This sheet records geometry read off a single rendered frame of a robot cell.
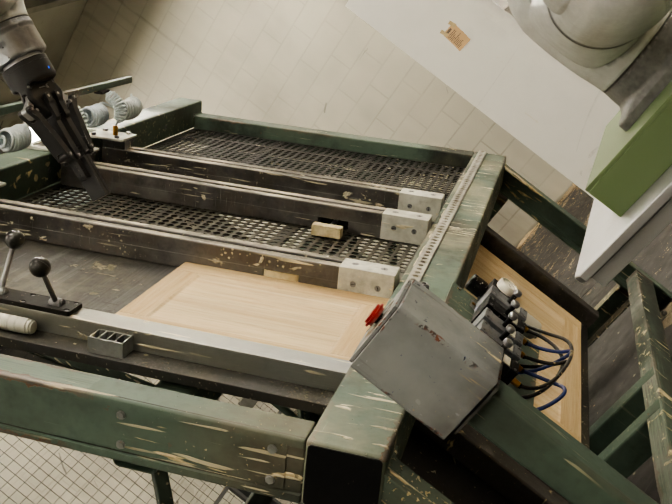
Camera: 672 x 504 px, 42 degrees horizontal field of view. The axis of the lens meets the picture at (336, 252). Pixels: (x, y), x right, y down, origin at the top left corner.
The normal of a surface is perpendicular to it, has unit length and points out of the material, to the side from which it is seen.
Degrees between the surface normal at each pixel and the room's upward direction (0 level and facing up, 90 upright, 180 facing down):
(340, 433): 60
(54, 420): 90
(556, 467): 90
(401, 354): 90
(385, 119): 90
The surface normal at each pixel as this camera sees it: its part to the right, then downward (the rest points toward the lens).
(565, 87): -0.34, 0.40
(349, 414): 0.09, -0.94
